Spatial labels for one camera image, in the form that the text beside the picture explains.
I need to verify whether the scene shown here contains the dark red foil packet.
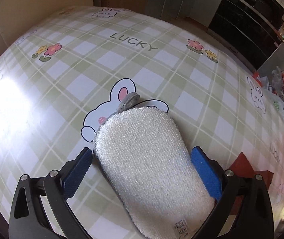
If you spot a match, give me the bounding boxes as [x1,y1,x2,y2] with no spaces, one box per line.
[229,152,273,215]

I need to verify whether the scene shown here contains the white microfiber cleaning sponge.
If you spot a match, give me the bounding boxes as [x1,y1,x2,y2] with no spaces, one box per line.
[94,92,215,238]

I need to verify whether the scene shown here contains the grey kitchen base cabinets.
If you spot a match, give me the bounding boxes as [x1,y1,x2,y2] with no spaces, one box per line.
[145,0,222,27]

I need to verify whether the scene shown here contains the green plaid bunny tablecloth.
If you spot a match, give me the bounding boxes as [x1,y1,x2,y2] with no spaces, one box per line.
[0,4,284,239]

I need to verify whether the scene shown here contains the white plastic bag on floor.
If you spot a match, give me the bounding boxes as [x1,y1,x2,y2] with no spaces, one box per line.
[264,90,284,121]

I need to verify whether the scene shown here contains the black built-in oven stove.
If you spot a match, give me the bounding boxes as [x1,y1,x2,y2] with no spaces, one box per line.
[209,0,284,70]

